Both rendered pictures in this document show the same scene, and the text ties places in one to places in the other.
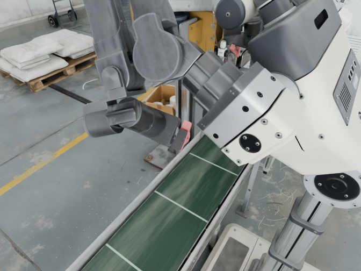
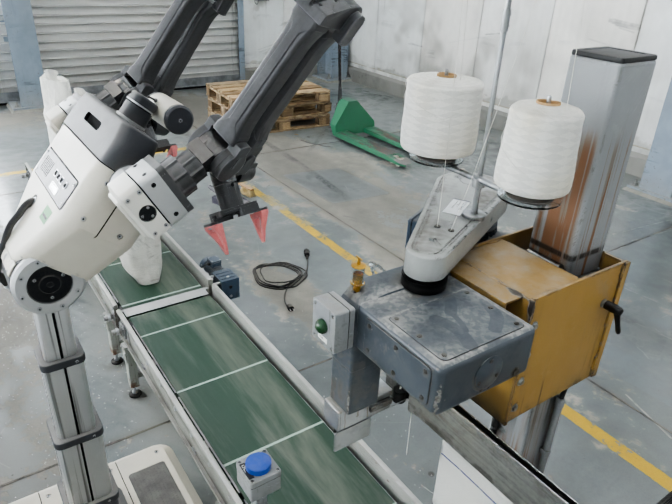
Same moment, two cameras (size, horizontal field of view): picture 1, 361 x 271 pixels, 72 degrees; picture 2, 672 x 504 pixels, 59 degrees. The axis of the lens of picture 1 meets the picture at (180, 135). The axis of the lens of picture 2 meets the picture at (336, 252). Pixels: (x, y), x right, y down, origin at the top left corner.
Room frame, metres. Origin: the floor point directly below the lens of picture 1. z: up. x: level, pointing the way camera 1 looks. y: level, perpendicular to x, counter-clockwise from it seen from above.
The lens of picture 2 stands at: (1.57, -1.35, 1.92)
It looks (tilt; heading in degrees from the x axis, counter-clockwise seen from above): 27 degrees down; 110
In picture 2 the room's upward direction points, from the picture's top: 3 degrees clockwise
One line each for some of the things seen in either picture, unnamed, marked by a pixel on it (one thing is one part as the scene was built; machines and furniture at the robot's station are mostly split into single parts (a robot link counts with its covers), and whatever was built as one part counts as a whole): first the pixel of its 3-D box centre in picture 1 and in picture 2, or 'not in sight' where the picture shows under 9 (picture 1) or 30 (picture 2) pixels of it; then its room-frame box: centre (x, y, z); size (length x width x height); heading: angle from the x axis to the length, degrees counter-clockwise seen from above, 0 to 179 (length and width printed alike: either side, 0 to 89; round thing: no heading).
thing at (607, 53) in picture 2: not in sight; (614, 54); (1.64, -0.04, 1.76); 0.12 x 0.11 x 0.01; 56
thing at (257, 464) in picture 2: not in sight; (258, 465); (1.08, -0.48, 0.84); 0.06 x 0.06 x 0.02
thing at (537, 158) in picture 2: not in sight; (539, 146); (1.54, -0.23, 1.61); 0.15 x 0.14 x 0.17; 146
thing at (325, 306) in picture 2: not in sight; (333, 322); (1.24, -0.48, 1.29); 0.08 x 0.05 x 0.09; 146
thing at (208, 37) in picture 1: (199, 31); (525, 315); (1.58, -0.12, 1.18); 0.34 x 0.25 x 0.31; 56
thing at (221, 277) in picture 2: not in sight; (215, 275); (0.04, 0.95, 0.35); 0.30 x 0.15 x 0.15; 146
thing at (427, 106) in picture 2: not in sight; (441, 114); (1.32, -0.09, 1.61); 0.17 x 0.17 x 0.17
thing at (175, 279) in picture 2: not in sight; (102, 222); (-0.93, 1.23, 0.34); 2.21 x 0.39 x 0.09; 146
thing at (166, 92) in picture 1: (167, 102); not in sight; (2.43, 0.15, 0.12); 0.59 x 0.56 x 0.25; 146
